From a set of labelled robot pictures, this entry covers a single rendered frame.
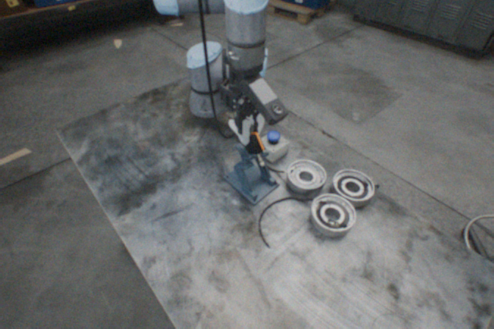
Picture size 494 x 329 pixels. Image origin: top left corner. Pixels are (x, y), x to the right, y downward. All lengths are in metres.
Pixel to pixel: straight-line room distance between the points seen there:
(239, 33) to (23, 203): 1.88
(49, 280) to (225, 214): 1.22
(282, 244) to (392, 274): 0.24
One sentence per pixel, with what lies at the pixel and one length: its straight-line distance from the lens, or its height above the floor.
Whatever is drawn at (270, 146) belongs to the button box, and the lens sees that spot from 0.86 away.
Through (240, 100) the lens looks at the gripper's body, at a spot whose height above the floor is 1.09.
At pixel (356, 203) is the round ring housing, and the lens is 0.79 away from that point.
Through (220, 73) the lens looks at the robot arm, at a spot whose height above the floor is 0.97.
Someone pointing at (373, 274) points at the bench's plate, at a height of 0.80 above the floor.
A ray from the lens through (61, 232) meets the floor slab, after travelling 1.94.
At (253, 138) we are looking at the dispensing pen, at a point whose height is 0.98.
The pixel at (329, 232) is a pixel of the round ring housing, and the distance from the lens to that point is 0.72.
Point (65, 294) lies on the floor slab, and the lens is 1.74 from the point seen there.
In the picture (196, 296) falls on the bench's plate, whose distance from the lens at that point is 0.68.
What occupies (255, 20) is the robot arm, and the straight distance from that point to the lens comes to 0.53.
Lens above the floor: 1.43
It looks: 43 degrees down
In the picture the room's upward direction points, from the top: straight up
